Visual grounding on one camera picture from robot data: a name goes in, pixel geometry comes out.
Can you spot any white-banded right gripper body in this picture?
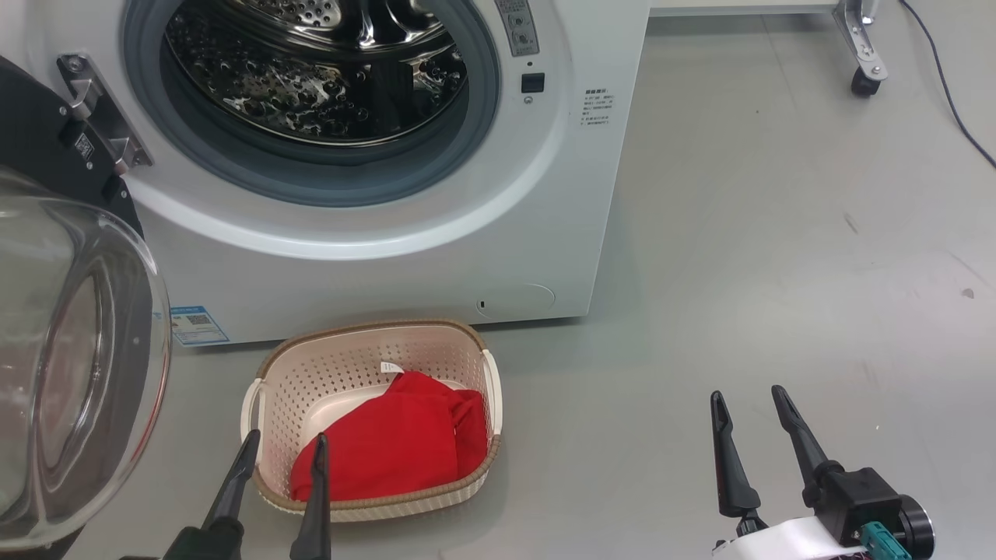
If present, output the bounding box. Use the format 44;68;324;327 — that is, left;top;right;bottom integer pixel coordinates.
712;495;935;560

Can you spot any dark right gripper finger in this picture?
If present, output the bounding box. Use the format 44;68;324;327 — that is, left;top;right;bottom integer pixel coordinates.
709;390;769;539
770;384;846;508

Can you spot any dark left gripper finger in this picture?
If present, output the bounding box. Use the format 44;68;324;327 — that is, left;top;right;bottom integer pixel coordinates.
201;429;262;531
289;432;333;560

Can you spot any red and white jersey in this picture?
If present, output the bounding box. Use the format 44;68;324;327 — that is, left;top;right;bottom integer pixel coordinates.
289;361;490;503

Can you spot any black round glass machine door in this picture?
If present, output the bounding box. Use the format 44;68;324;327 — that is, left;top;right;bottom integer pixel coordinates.
0;54;173;560

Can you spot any cream perforated laundry basket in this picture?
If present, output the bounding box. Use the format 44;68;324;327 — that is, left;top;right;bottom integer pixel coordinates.
240;318;505;523

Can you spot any white front-load washing machine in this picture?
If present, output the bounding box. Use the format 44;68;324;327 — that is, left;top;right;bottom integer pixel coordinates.
0;0;651;348

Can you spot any grey rubber door gasket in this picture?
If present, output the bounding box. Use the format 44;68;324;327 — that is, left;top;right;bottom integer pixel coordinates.
121;0;502;208

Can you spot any silver metal door hinge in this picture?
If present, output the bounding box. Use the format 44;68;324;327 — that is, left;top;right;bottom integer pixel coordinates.
55;52;153;177

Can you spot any blue energy label sticker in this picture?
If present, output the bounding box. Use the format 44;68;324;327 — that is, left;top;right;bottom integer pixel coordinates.
170;304;232;348

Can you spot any oval white filter cover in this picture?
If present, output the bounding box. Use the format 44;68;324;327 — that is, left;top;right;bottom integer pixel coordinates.
474;282;558;320

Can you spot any small printed text sticker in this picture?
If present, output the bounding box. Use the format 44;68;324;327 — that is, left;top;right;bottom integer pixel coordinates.
579;86;616;130

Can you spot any metal leg with black caster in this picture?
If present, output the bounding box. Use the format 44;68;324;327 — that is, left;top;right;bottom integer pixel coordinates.
832;0;890;99

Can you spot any stainless steel perforated drum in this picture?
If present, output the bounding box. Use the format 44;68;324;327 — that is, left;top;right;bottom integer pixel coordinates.
163;0;470;148

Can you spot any teal right camera connector cable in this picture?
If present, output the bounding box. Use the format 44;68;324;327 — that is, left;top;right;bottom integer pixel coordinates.
858;521;913;560

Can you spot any black floor cable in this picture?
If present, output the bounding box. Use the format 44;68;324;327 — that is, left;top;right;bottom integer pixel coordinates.
898;0;996;170

